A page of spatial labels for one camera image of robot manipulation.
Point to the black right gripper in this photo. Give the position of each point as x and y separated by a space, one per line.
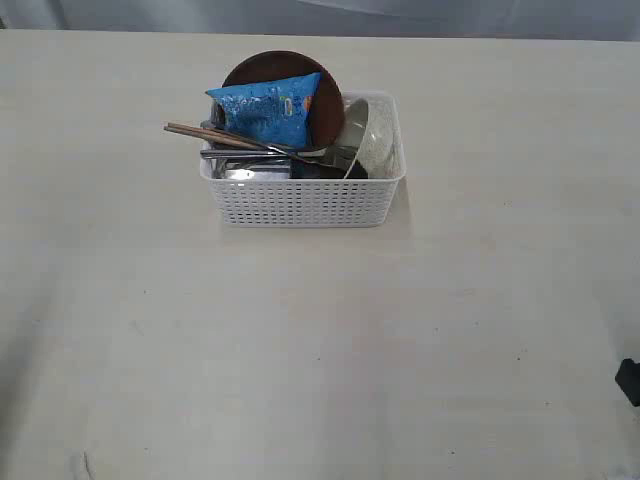
628 379

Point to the silver fork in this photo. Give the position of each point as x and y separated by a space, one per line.
229 154

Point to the silver table knife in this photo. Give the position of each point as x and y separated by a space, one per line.
305 152

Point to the wooden chopstick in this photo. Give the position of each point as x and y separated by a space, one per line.
197 129
212 138

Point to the speckled white bowl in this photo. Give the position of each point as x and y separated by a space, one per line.
365 147

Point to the black box in basket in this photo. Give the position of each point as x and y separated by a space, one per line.
301 170

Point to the brown round plate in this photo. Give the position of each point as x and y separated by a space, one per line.
326 109

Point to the white perforated plastic basket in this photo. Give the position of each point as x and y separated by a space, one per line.
310 203

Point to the blue snack bag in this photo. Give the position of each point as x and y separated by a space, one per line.
270 112

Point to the shiny metal tray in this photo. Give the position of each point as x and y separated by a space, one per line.
251 169

